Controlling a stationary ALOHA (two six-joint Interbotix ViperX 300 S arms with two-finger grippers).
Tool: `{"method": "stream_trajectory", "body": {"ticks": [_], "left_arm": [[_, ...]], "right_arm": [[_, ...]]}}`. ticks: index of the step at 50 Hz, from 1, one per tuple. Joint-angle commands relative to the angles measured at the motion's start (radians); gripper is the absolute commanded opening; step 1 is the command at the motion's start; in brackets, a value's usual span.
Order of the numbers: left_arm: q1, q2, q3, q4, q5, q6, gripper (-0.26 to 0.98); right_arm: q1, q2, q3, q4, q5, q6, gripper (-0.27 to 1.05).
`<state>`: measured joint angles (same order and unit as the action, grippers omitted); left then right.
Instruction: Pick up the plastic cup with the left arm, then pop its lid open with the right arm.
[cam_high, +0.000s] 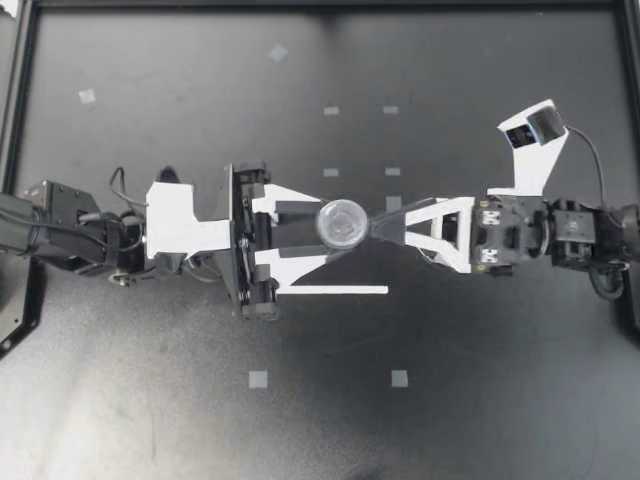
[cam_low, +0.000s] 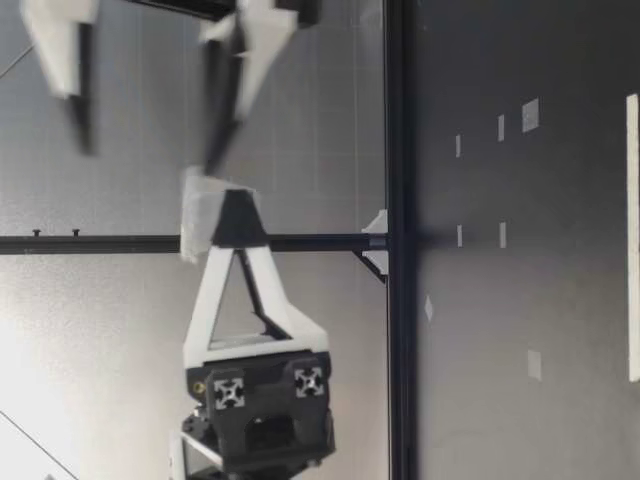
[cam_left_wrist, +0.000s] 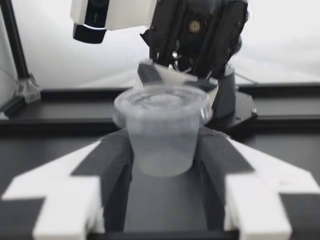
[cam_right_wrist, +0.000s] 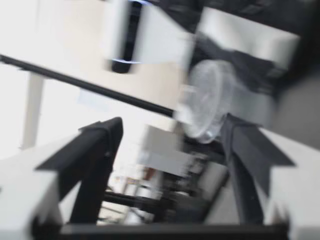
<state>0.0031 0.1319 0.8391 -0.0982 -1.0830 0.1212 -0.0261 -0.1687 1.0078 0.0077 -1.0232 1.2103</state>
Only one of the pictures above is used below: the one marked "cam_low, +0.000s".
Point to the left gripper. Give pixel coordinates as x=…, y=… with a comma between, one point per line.
x=270, y=410

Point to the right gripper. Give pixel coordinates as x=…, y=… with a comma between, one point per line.
x=190, y=7

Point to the black frame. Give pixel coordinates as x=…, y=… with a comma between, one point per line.
x=400, y=150

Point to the white corner bracket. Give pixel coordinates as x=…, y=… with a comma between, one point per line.
x=376, y=265
x=379, y=222

